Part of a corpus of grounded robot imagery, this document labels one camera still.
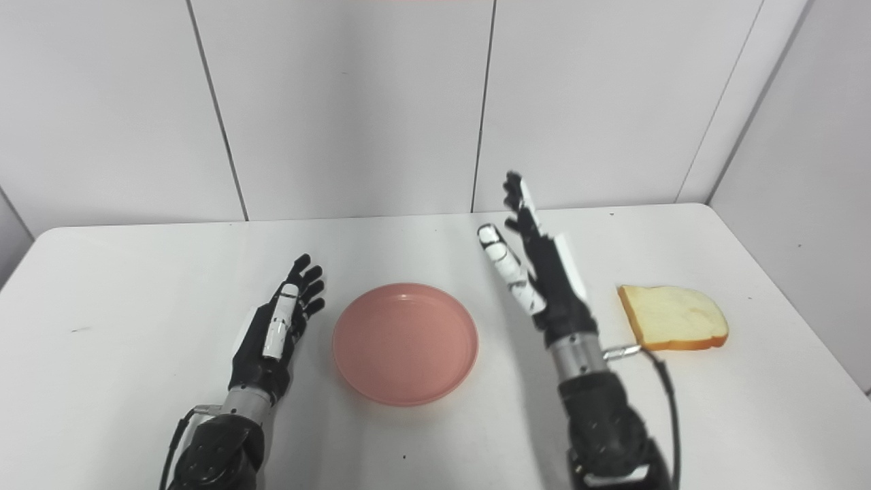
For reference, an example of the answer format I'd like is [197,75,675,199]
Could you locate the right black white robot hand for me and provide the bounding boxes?
[477,171,599,349]

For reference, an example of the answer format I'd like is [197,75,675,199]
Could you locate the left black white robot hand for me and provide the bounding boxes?
[229,254,326,406]

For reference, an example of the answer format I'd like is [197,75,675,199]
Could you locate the slice of white bread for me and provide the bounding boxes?
[617,284,729,352]

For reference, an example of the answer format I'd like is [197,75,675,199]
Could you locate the pink round plate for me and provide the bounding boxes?
[332,283,479,408]

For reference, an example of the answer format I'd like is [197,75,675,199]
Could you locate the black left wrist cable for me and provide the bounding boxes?
[159,404,223,490]

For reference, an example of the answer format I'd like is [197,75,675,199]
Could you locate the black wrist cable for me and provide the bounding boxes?
[159,404,223,490]
[603,344,682,490]

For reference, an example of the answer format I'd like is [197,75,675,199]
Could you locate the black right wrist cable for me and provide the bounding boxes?
[603,344,682,490]

